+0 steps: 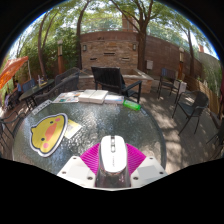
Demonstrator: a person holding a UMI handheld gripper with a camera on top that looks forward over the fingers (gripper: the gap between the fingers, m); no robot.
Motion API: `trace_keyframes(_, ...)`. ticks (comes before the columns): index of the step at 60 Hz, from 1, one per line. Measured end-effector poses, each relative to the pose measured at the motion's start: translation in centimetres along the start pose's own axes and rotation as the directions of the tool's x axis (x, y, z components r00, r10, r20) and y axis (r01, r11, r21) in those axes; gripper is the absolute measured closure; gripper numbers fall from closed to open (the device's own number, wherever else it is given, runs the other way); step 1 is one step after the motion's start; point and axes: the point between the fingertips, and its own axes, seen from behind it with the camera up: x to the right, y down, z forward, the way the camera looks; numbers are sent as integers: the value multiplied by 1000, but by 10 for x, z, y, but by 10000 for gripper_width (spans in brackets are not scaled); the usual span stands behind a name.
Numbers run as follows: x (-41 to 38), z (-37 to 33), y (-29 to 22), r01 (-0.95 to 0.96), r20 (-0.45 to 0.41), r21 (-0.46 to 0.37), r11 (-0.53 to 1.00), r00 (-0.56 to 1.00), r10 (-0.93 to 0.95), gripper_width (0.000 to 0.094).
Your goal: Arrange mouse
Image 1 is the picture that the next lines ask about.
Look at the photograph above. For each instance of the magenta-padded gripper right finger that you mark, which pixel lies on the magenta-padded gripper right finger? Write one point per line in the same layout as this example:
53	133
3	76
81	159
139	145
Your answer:
136	160

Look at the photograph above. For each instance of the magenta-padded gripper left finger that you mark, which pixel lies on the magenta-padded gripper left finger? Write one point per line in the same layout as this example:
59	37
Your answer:
89	160

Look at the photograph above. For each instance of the white computer mouse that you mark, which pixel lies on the white computer mouse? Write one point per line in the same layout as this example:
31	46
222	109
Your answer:
113	156

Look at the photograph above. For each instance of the yellow duck mouse pad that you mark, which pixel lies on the yellow duck mouse pad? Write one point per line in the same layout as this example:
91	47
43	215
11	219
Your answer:
46	133

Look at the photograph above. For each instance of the yellow paper sheet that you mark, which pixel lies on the yellow paper sheet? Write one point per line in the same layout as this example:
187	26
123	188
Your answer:
74	128

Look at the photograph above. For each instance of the green box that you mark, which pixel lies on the green box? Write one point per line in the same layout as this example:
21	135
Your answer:
131	105

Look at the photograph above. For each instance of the white open book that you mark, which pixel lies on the white open book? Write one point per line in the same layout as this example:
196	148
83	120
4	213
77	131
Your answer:
93	96

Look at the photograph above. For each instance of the small white book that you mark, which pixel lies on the small white book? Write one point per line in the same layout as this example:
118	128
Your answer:
114	99

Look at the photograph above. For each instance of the dark wicker bench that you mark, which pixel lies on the dark wicker bench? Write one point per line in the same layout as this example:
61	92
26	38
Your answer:
63	87

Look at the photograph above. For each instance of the black wooden slatted chair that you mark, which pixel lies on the black wooden slatted chair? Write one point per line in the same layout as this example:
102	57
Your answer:
108	79

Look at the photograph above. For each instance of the dark wicker chair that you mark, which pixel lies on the dark wicker chair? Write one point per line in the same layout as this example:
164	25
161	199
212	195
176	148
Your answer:
66	74

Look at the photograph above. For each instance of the blue chair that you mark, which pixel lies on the blue chair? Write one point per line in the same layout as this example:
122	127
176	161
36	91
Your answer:
29	84

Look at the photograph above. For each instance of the person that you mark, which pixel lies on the person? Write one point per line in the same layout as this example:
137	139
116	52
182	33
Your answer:
7	100
18	87

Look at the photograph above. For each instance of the large forked tree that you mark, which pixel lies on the large forked tree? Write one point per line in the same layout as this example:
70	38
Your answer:
142	50

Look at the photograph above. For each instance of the orange parasol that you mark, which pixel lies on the orange parasol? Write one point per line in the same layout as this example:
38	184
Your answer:
11	70

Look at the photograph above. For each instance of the slender dark tree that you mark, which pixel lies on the slender dark tree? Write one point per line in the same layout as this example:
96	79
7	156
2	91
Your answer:
79	40

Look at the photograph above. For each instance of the grey wall box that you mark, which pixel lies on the grey wall box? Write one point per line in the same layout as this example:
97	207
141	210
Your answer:
149	64

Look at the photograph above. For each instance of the orange lamp post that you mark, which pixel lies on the orange lamp post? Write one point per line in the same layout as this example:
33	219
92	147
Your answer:
181	65
60	60

